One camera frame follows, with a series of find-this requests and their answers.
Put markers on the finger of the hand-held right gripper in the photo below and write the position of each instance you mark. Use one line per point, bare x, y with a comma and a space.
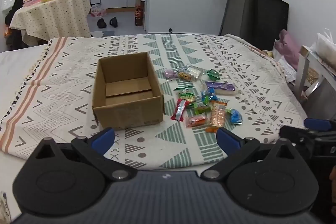
295, 134
317, 124

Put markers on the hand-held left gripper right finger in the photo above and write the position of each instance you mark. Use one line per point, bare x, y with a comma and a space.
227, 140

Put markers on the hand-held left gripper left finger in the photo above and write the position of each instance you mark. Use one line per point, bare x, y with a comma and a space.
103, 140

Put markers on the cardboard box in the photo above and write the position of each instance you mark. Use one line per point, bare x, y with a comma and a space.
126, 98

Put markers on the long purple snack packet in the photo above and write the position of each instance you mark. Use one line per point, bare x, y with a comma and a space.
220, 87

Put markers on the small blue snack packet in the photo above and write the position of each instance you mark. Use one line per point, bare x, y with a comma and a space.
235, 117

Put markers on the orange clear snack packet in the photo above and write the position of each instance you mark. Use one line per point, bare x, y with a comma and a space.
217, 116

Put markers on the pink snack packet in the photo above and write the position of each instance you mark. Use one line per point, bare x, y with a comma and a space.
195, 121

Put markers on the green flat snack packet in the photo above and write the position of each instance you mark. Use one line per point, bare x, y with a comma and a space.
201, 108

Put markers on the patterned blanket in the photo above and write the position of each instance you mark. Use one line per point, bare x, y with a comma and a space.
65, 98

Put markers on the red stick snack packet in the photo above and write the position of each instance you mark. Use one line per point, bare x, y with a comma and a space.
179, 109

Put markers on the white metal rack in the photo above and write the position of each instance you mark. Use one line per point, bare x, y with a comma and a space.
302, 69

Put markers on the green yellow snack packet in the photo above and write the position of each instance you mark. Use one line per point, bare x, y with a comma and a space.
187, 96

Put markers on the green triangular snack packet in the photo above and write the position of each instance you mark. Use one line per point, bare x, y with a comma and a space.
213, 75

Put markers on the green white candy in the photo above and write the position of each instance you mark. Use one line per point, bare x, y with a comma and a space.
183, 88

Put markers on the clear sandwich bread packet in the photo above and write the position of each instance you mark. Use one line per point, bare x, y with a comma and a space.
196, 71

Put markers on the orange cracker snack packet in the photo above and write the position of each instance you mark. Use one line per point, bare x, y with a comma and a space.
184, 75

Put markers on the white plastic bag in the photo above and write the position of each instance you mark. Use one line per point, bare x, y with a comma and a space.
325, 44

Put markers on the pink pillow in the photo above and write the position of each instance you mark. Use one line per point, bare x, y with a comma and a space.
290, 48

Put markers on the small purple snack packet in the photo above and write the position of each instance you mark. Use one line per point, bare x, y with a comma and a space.
170, 74

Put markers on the black flat panel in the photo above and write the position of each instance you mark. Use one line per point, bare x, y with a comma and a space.
270, 19

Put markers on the black slipper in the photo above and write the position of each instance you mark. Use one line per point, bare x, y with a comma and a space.
114, 22
101, 23

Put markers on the pack of water bottles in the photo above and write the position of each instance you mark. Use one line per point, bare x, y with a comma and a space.
98, 11

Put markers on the dark jug red label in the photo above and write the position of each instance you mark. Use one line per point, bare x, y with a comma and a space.
138, 12

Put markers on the round table dotted tablecloth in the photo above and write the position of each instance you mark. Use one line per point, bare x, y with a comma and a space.
52, 16

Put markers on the pink pouch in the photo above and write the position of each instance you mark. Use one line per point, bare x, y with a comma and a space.
32, 1

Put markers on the black clothes pile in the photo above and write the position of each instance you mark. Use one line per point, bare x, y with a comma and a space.
19, 1

